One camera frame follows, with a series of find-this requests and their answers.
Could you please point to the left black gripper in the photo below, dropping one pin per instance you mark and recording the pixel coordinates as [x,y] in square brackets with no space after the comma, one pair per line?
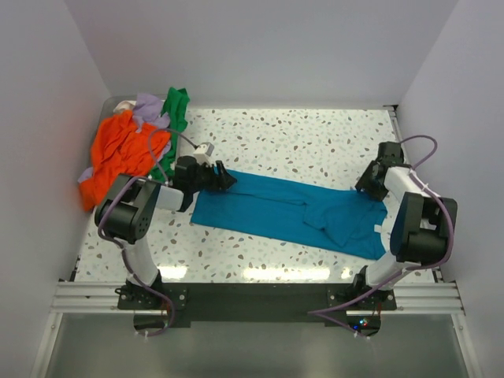
[220,181]

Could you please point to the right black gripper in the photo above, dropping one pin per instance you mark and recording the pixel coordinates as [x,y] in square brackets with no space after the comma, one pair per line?
[363,183]

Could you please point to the blue t shirt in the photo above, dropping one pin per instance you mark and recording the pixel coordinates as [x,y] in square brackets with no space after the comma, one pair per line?
[329,219]

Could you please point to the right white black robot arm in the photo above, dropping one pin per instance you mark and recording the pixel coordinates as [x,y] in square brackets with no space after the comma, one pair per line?
[422,236]

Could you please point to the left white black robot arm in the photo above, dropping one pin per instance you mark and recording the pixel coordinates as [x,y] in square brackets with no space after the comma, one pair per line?
[126,212]

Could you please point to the green t shirt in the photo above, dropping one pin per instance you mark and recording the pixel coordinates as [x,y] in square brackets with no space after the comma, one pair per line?
[175,106]

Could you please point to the lilac t shirt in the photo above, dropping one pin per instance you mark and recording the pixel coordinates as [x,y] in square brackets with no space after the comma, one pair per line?
[147,110]

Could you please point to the orange t shirt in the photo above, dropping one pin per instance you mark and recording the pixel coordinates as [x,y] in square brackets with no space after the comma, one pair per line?
[119,146]

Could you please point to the pale pink t shirt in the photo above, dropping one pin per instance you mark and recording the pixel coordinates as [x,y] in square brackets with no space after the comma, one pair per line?
[124,105]

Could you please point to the clear plastic bin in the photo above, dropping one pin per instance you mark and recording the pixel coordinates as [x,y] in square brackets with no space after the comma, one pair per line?
[107,109]

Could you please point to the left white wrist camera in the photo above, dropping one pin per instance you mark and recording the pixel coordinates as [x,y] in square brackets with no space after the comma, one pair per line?
[203,153]

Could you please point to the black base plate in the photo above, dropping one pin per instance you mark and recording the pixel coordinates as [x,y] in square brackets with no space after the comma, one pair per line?
[234,302]

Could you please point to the aluminium frame rail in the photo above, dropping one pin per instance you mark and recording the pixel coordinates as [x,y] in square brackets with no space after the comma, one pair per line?
[411,298]

